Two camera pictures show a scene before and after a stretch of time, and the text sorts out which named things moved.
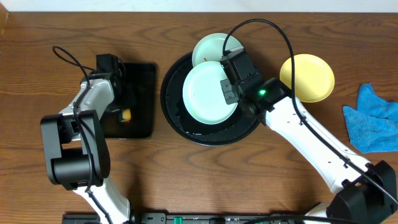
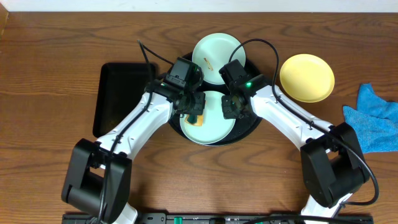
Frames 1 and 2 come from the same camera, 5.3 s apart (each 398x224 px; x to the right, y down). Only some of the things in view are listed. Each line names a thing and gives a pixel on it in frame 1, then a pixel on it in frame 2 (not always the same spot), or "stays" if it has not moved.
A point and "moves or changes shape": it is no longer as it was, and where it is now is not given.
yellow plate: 314,80 stays
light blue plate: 203,96 moves or changes shape
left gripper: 119,101 -> 193,103
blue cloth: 373,126 stays
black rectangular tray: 138,96 stays
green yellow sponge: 125,116 -> 194,119
